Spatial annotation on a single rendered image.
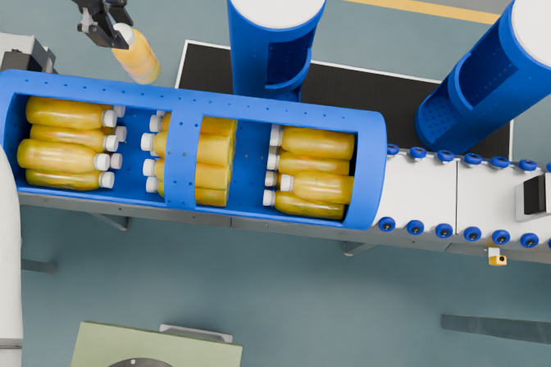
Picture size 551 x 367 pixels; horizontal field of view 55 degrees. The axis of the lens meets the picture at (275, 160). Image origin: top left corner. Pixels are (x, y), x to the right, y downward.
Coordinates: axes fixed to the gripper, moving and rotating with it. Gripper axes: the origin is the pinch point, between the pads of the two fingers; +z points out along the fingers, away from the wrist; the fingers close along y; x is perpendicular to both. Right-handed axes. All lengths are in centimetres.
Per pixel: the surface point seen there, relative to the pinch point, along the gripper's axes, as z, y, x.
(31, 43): 61, 16, 46
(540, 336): 64, -49, -110
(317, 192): 32, -21, -41
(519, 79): 58, 23, -98
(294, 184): 33, -19, -35
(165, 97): 24.5, -5.0, -4.5
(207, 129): 30.7, -9.5, -13.8
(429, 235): 52, -26, -73
